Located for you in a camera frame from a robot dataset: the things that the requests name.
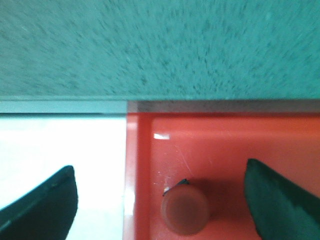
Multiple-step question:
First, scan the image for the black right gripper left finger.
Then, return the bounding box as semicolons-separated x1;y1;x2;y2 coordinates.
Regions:
0;165;78;240

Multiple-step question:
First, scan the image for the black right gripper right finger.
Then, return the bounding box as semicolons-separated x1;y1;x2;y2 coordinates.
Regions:
244;158;320;240

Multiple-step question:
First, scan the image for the red plastic tray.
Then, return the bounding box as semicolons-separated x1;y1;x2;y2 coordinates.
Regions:
123;112;320;240

